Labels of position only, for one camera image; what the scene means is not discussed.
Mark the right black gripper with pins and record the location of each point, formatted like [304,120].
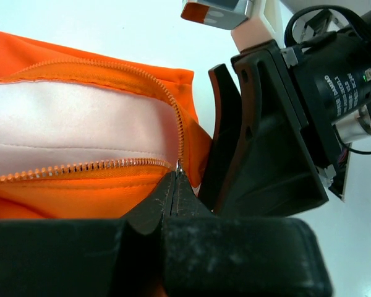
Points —
[259,164]

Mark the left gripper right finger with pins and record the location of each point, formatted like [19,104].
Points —
[205,255]

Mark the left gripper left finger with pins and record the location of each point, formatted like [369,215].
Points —
[87,257]

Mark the orange jacket with pink lining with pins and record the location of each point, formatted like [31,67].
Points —
[88,136]

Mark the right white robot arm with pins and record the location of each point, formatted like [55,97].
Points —
[358,130]

